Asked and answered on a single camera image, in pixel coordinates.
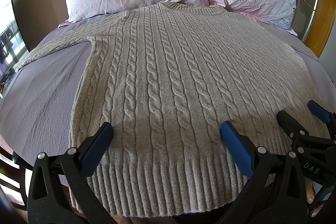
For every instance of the person's right hand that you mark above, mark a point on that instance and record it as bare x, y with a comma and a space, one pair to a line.
310, 195

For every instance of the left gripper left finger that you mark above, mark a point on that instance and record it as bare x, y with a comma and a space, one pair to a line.
47, 202

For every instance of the lavender bed sheet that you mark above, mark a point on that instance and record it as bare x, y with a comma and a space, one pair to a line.
36, 110

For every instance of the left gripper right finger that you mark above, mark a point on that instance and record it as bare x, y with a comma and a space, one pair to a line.
275, 190

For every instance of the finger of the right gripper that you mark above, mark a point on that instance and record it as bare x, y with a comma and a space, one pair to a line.
317, 110
290, 126

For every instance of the window with balcony view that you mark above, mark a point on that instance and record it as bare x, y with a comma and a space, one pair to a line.
13, 48

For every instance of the beige cable-knit sweater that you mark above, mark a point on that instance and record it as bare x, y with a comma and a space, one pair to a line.
166, 77

